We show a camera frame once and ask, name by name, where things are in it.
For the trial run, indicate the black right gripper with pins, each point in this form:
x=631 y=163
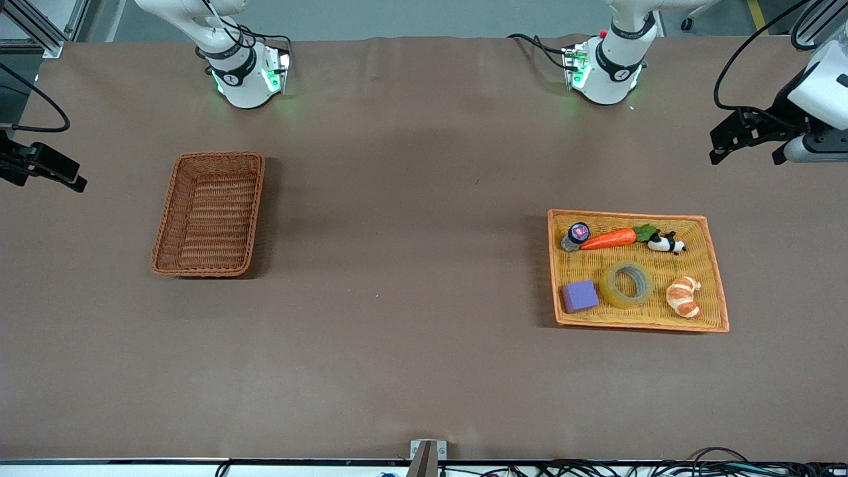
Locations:
x=8 y=162

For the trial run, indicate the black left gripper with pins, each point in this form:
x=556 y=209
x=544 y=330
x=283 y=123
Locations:
x=779 y=116

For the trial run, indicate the yellow clear tape roll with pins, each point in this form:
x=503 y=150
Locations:
x=613 y=295

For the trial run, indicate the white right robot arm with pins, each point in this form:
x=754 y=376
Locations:
x=242 y=79

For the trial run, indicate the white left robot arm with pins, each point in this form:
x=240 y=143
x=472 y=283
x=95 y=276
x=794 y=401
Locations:
x=616 y=59

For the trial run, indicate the brown wicker basket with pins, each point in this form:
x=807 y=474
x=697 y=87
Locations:
x=199 y=225

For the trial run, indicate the yellow wicker basket orange rim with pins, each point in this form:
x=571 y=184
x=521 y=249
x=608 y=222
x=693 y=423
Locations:
x=583 y=265

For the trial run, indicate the black white panda toy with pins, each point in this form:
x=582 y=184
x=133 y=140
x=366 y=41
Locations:
x=666 y=245

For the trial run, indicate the black caster wheel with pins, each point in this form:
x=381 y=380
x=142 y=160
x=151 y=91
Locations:
x=688 y=24

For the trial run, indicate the orange toy carrot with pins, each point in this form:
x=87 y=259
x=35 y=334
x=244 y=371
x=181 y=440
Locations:
x=609 y=238

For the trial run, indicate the toy croissant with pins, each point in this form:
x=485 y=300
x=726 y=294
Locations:
x=682 y=298

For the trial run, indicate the small bottle purple cap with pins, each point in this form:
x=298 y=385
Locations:
x=578 y=233

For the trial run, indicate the purple cube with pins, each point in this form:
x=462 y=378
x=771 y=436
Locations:
x=580 y=296

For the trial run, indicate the aluminium frame profile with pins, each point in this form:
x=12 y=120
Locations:
x=40 y=26

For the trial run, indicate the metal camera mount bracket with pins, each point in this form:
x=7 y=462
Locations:
x=424 y=458

